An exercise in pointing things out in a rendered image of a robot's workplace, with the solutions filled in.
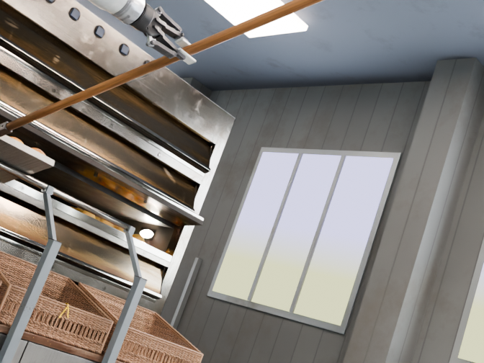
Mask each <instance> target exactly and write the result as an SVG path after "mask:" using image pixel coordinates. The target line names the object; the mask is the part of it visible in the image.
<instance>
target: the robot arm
mask: <svg viewBox="0 0 484 363"><path fill-rule="evenodd" d="M89 1H90V2H91V3H92V4H93V5H95V6H97V7H99V8H100V9H102V10H105V11H107V12H109V13H110V14H111V15H112V16H114V17H116V18H117V19H119V20H120V21H121V22H122V23H124V24H129V25H130V26H132V27H133V28H135V29H136V30H138V31H141V32H142V33H143V34H144V35H145V36H146V37H147V40H148V42H147V43H146V44H145V45H146V46H147V47H150V48H153V49H154V50H157V51H158V52H159V53H161V54H163V55H165V56H166V57H167V58H169V59H171V58H173V57H177V58H178V59H179V60H181V61H184V62H185V63H187V64H188V65H190V64H193V63H196V60H195V59H194V58H193V57H192V56H190V55H189V54H188V53H186V52H185V51H184V50H182V49H181V48H177V47H176V46H175V45H174V44H173V43H172V42H171V41H170V40H169V39H168V38H167V37H166V36H165V35H164V33H165V34H166V35H168V36H170V37H172V38H174V39H175V43H176V44H177V45H179V46H180V47H182V48H184V47H186V46H188V45H191V44H190V43H189V41H188V40H187V39H186V38H185V37H184V33H181V30H182V29H181V27H180V26H179V25H178V24H177V23H176V22H175V21H174V20H173V19H172V18H170V17H169V16H168V15H167V14H166V13H165V12H164V10H163V9H162V8H161V6H159V7H157V8H155V9H153V8H152V7H151V6H149V5H148V4H147V3H146V2H145V0H89ZM175 28H176V29H175Z"/></svg>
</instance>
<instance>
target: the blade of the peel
mask: <svg viewBox="0 0 484 363"><path fill-rule="evenodd" d="M0 161H2V162H4V163H6V164H8V165H10V166H12V167H14V168H16V169H18V170H20V171H22V172H24V173H26V174H28V175H30V174H33V173H36V172H39V171H42V170H45V169H49V168H51V167H53V166H54V163H55V161H54V160H53V159H51V158H49V157H47V156H45V155H43V154H41V153H39V152H38V151H36V150H34V149H32V148H30V147H28V146H26V145H24V144H22V143H20V142H19V141H17V140H15V139H13V138H10V137H9V136H7V135H4V136H1V137H0ZM15 179H18V177H16V176H14V175H11V174H9V173H7V172H5V171H3V170H1V169H0V182H2V183H7V182H10V181H12V180H15Z"/></svg>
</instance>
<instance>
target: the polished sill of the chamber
mask: <svg viewBox="0 0 484 363"><path fill-rule="evenodd" d="M0 183H2V182H0ZM2 184H5V185H7V186H8V187H11V188H12V189H15V190H17V191H19V192H21V193H23V194H25V195H27V196H30V197H32V198H34V199H36V200H38V201H40V202H43V203H44V199H43V193H41V192H39V191H37V190H34V189H32V188H30V187H28V186H26V185H24V184H22V183H20V182H18V181H16V180H12V181H9V182H7V183H2ZM51 203H52V207H53V208H55V209H57V210H60V211H61V212H64V213H65V214H67V215H70V216H72V217H74V218H76V219H78V220H80V221H83V222H85V223H87V224H89V225H91V226H93V227H95V228H98V229H100V230H102V231H104V232H105V233H108V234H110V235H112V236H114V237H116V238H119V239H121V240H123V241H125V242H127V239H126V236H125V233H123V232H122V231H119V230H117V229H115V228H113V227H111V226H109V225H107V224H105V223H103V222H101V221H99V220H96V219H94V218H92V217H90V216H88V215H86V214H84V213H82V212H80V211H78V210H75V209H73V208H72V207H69V206H68V205H65V204H63V203H62V202H59V201H57V200H55V199H53V198H51ZM133 241H134V244H135V246H136V247H138V248H140V249H142V250H144V251H147V252H148V253H150V254H153V255H154V256H157V257H158V258H161V259H163V260H165V261H167V262H169V263H170V262H171V259H172V256H171V255H169V254H167V253H165V252H163V251H160V250H158V249H157V248H154V247H152V246H150V245H148V244H147V243H144V242H142V241H139V240H138V239H136V238H133Z"/></svg>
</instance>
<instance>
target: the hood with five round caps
mask: <svg viewBox="0 0 484 363"><path fill-rule="evenodd" d="M0 2H1V3H3V4H5V5H6V6H8V7H9V8H10V9H12V10H14V11H15V12H16V13H18V14H19V15H21V16H22V17H24V18H25V19H27V20H28V21H30V22H31V23H33V24H34V25H36V26H37V27H39V28H40V29H41V30H43V31H45V32H46V33H48V34H49V35H50V36H52V37H54V38H55V39H56V40H58V41H59V42H61V43H63V44H64V45H65V46H67V47H68V48H70V49H72V50H73V51H74V52H76V53H78V54H79V55H80V56H81V57H83V58H85V59H86V60H88V61H89V62H90V63H92V64H94V65H95V66H96V67H98V68H100V69H101V70H103V71H104V72H105V73H107V74H109V75H110V76H111V77H112V78H114V77H116V76H119V75H121V74H123V73H126V72H128V71H131V70H133V69H134V68H137V67H139V66H142V65H144V64H146V63H149V62H151V61H154V60H155V59H154V58H152V57H151V56H149V55H148V54H147V53H145V52H144V51H143V50H141V49H140V48H139V47H138V46H136V45H134V44H133V43H132V42H130V41H129V40H128V39H127V38H125V37H124V36H122V35H121V34H120V33H118V32H117V31H116V30H114V29H113V28H111V27H110V26H109V25H108V24H106V23H105V22H103V21H102V20H101V19H100V18H98V17H97V16H95V15H94V14H92V13H91V12H90V11H89V10H87V9H86V8H84V7H83V6H82V5H80V4H79V3H78V2H76V1H75V0H0ZM123 85H125V86H126V87H127V88H129V89H131V90H132V91H134V92H135V93H136V94H138V95H140V96H141V97H142V98H144V99H145V100H147V101H148V102H150V103H151V104H153V105H154V106H156V107H158V108H159V109H160V110H162V111H163V112H165V113H166V114H168V115H169V116H171V117H173V118H174V119H175V120H176V121H178V122H180V123H181V124H183V125H184V126H185V127H187V128H189V129H190V130H191V131H193V132H194V133H196V134H198V135H199V136H200V137H202V138H204V139H205V140H206V141H207V142H209V143H211V144H216V143H217V141H218V138H219V135H220V132H221V130H222V128H223V124H224V122H225V119H226V117H227V114H228V113H227V112H226V111H224V110H223V109H221V108H220V107H219V106H217V105H216V104H215V103H213V102H212V101H210V100H209V99H208V98H207V97H205V96H204V95H203V94H201V93H199V92H198V91H197V90H196V89H194V88H193V87H192V86H190V85H189V84H188V83H186V82H185V81H183V80H182V79H181V78H179V77H178V76H177V75H175V74H174V73H172V72H171V71H170V70H169V69H167V68H166V67H163V68H160V69H158V70H156V71H153V72H151V73H148V74H146V75H144V76H141V77H139V78H136V79H133V80H132V81H129V82H127V83H124V84H123Z"/></svg>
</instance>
